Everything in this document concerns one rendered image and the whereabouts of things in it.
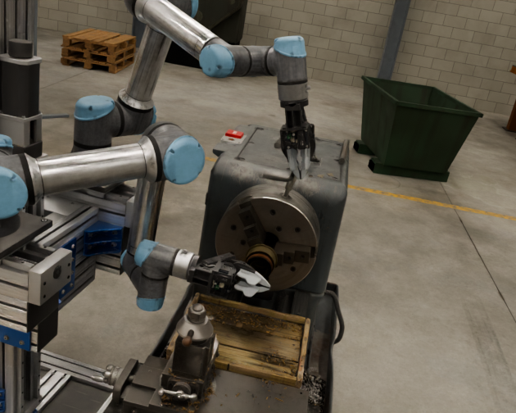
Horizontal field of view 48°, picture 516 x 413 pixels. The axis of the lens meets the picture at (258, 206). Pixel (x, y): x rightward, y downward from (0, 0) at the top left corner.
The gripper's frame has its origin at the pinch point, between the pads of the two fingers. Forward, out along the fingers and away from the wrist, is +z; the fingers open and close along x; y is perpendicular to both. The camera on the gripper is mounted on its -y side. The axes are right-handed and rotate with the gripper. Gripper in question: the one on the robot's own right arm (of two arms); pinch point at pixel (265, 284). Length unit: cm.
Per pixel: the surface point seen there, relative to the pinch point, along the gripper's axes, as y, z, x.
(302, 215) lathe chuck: -22.6, 4.0, 13.5
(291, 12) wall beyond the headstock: -1008, -140, 34
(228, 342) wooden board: 1.5, -5.8, -19.8
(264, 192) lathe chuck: -26.3, -8.8, 15.9
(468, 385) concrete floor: -139, 110, -97
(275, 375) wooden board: 12.3, 9.0, -17.6
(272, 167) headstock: -44.0, -10.2, 18.6
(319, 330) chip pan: -70, 22, -50
